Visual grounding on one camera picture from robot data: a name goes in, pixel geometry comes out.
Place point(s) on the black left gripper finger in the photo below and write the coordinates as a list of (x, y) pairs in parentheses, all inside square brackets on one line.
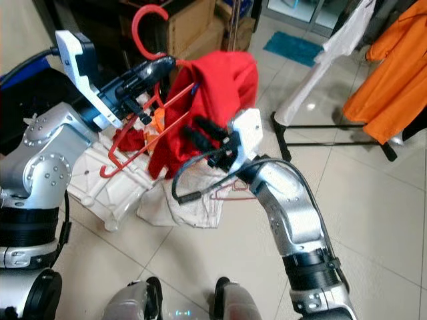
[(148, 72)]

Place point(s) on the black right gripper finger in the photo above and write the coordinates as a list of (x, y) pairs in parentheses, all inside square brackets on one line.
[(211, 126), (202, 141)]

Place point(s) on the red clothes hanger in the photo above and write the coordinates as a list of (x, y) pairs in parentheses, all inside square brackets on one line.
[(135, 33)]

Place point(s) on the red shirt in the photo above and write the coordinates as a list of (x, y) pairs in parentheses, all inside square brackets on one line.
[(220, 86)]

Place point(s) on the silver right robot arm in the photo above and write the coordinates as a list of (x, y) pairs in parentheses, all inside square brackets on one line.
[(290, 206)]

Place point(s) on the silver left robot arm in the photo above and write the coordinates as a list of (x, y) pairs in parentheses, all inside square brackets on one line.
[(40, 166)]

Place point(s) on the orange plastic bag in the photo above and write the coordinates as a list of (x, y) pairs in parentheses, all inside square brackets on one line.
[(159, 123)]

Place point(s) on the steel and black clothes rack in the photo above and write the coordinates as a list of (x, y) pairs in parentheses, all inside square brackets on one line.
[(280, 136)]

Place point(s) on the plain cardboard box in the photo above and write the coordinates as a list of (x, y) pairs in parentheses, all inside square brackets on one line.
[(193, 26)]

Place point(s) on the blue board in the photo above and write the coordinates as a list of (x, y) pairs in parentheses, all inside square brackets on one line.
[(43, 64)]

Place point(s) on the black carry case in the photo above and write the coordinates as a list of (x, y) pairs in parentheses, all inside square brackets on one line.
[(27, 100)]

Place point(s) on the white cloth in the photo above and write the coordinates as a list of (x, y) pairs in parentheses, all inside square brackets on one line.
[(107, 193)]

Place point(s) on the teal floor mat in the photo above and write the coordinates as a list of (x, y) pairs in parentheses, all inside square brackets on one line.
[(293, 48)]

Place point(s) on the white T-shirt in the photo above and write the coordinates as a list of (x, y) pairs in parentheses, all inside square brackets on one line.
[(340, 40)]

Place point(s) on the robot left leg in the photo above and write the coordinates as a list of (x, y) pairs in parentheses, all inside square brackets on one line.
[(133, 300)]

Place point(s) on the orange polo shirt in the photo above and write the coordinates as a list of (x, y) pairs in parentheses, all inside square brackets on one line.
[(393, 86)]

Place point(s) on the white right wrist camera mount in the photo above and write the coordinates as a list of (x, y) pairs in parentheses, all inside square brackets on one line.
[(247, 133)]

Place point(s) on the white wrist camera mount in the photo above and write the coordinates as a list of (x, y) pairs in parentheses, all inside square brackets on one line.
[(70, 63), (247, 133)]

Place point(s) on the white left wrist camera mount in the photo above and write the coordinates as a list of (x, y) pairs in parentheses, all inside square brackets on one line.
[(70, 63)]

